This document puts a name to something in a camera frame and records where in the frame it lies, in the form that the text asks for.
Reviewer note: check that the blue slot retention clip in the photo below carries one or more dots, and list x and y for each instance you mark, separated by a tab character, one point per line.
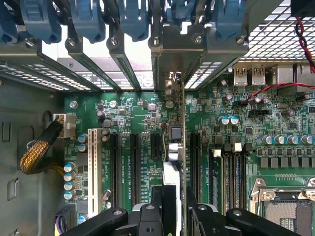
7	22
133	19
40	19
88	19
182	12
229	19

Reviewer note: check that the green Dell motherboard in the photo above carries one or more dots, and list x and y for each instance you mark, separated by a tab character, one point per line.
142	118

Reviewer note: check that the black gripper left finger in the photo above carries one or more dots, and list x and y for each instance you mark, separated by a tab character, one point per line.
152	221

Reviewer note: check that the long black expansion slot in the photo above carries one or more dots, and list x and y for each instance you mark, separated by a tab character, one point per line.
135	172
115	172
195	172

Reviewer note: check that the silver CPU socket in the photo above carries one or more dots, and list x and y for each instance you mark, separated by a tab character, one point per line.
283	214

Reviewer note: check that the short black expansion slot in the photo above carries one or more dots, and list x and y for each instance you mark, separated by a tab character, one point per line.
155	147

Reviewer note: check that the white PCI expansion slot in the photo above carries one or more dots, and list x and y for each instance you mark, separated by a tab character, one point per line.
93	172

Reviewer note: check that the open grey PC case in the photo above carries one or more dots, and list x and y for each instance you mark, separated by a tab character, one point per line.
24	110

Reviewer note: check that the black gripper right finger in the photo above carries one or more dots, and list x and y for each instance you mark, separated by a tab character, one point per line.
204	221

